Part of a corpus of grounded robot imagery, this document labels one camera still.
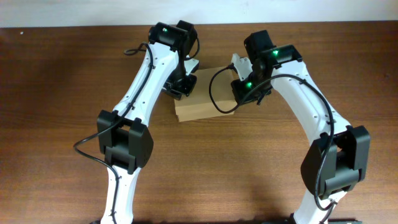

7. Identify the brown cardboard box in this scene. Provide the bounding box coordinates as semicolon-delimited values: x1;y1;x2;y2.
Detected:
175;67;237;122

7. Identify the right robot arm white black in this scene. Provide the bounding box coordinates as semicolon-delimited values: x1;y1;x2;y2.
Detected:
231;30;371;223

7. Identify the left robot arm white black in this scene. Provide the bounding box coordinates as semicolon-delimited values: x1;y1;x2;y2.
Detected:
97;21;199;223

